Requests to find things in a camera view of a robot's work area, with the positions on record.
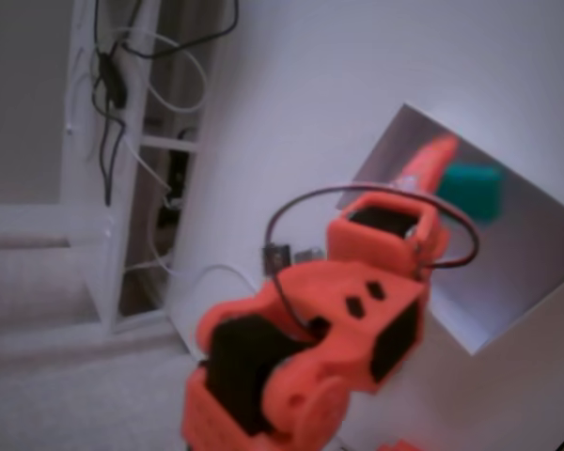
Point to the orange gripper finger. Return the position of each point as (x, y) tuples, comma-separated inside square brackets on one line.
[(427, 164)]

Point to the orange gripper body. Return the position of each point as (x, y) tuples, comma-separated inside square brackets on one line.
[(381, 233)]

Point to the green rounded cube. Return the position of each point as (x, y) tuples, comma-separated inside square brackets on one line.
[(472, 192)]

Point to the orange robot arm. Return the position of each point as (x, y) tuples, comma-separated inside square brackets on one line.
[(310, 300)]

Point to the white cardboard bin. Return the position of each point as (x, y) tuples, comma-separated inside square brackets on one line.
[(521, 263)]

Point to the white shelf frame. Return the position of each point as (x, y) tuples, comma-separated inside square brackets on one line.
[(87, 141)]

